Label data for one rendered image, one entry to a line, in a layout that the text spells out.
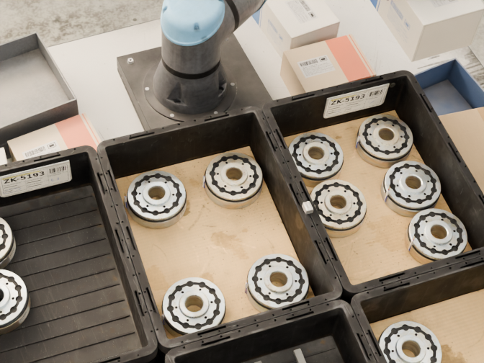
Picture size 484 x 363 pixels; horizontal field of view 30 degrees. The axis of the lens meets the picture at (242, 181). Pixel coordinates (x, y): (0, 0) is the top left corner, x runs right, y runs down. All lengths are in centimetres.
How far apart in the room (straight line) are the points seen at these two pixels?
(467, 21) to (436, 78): 44
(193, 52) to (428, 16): 46
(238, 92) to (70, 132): 35
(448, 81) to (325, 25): 30
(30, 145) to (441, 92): 87
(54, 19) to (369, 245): 173
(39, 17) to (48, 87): 121
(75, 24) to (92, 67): 107
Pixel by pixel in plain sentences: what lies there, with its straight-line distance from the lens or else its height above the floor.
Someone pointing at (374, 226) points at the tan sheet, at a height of 83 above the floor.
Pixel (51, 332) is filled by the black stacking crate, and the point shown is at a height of 83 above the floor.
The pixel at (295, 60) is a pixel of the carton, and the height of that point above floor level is 77.
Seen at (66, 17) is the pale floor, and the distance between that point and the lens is 306.
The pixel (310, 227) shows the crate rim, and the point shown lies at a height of 93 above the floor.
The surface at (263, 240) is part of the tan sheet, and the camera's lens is 157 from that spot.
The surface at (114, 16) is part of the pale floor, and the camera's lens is 305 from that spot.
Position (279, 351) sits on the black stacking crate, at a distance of 148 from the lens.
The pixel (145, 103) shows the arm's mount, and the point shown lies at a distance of 184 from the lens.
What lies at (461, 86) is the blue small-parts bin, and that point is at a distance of 200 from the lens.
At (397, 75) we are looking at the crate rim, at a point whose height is 93.
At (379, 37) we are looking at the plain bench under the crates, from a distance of 208.
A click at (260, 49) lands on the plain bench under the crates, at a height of 70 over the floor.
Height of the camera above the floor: 218
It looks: 56 degrees down
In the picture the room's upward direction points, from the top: 7 degrees clockwise
